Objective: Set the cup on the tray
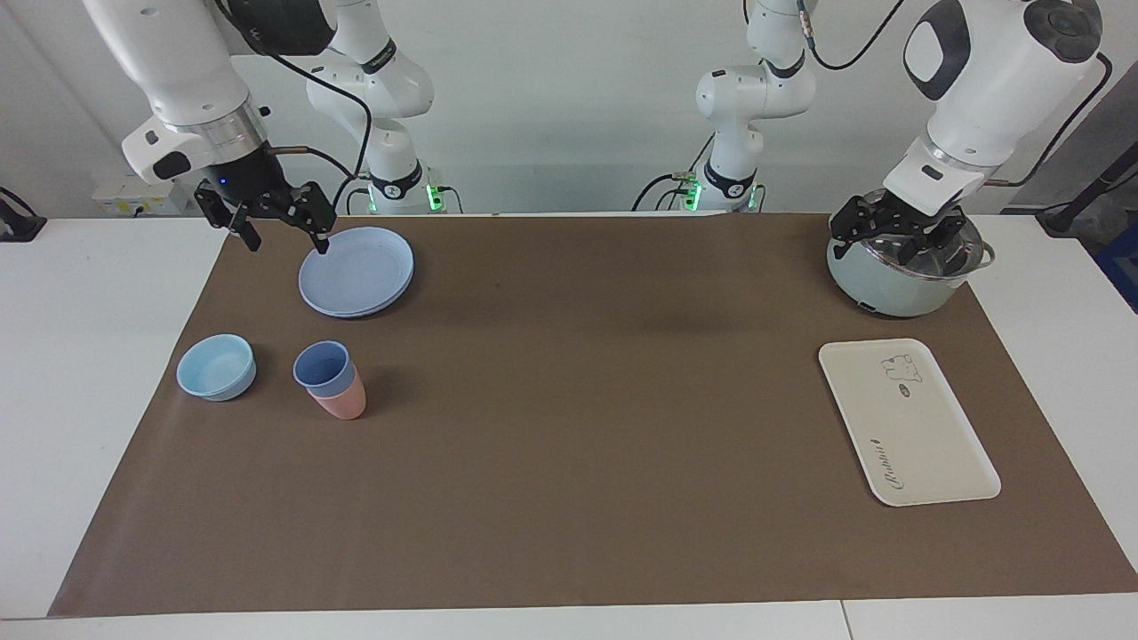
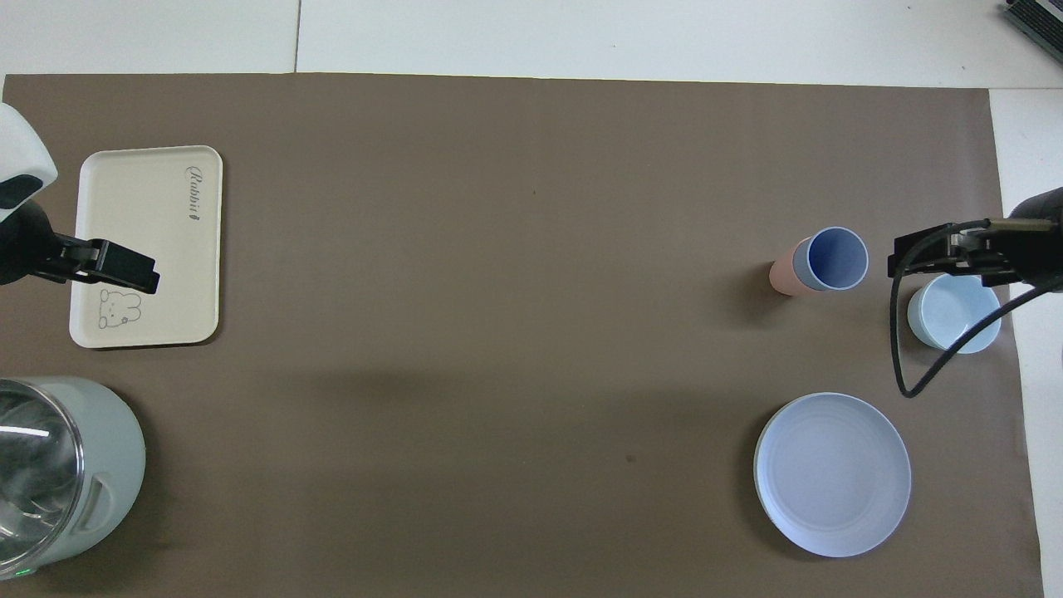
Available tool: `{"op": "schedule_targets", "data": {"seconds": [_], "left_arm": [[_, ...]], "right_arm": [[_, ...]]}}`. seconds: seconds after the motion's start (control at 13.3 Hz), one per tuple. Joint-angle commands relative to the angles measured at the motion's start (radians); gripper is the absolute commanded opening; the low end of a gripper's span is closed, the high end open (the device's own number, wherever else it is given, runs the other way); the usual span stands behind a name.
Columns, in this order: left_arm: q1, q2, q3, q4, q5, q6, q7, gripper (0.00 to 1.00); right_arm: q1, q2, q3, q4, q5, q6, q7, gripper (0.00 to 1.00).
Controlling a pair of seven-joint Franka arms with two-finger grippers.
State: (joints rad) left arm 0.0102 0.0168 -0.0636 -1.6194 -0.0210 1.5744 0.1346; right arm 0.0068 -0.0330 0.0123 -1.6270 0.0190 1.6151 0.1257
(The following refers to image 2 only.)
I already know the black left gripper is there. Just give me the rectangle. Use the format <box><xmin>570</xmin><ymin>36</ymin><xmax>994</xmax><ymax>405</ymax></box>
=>
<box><xmin>0</xmin><ymin>202</ymin><xmax>160</xmax><ymax>296</ymax></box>

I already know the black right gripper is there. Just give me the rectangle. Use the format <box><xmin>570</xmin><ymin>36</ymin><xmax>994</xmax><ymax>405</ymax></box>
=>
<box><xmin>887</xmin><ymin>187</ymin><xmax>1063</xmax><ymax>289</ymax></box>

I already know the periwinkle blue cup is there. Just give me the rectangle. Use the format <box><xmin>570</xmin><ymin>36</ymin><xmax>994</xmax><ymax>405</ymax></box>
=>
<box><xmin>791</xmin><ymin>226</ymin><xmax>870</xmax><ymax>292</ymax></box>

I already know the pink cup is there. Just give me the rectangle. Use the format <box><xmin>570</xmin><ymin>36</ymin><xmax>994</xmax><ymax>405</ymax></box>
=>
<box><xmin>769</xmin><ymin>237</ymin><xmax>811</xmax><ymax>297</ymax></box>

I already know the cream rabbit print tray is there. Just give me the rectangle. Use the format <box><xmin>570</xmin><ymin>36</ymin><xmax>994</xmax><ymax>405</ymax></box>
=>
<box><xmin>69</xmin><ymin>145</ymin><xmax>224</xmax><ymax>350</ymax></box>

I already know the light blue bowl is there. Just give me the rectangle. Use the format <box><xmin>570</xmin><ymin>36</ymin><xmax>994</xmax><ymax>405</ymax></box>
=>
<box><xmin>907</xmin><ymin>274</ymin><xmax>1003</xmax><ymax>355</ymax></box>

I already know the pale green steel pot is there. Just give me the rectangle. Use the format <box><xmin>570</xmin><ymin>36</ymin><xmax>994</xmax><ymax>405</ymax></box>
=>
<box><xmin>0</xmin><ymin>376</ymin><xmax>147</xmax><ymax>581</ymax></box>

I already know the pale blue plate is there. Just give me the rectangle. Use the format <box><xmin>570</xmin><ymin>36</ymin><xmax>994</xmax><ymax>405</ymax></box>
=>
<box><xmin>753</xmin><ymin>392</ymin><xmax>913</xmax><ymax>559</ymax></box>

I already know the dark grey laptop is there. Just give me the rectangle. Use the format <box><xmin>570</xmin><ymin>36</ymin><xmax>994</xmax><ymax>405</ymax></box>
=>
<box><xmin>1001</xmin><ymin>0</ymin><xmax>1063</xmax><ymax>44</ymax></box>

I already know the brown table mat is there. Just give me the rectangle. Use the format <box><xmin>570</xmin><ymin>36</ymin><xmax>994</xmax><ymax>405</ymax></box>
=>
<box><xmin>0</xmin><ymin>73</ymin><xmax>1046</xmax><ymax>598</ymax></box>

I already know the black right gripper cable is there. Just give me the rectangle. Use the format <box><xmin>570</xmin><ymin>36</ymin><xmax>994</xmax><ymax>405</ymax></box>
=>
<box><xmin>889</xmin><ymin>218</ymin><xmax>1063</xmax><ymax>399</ymax></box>

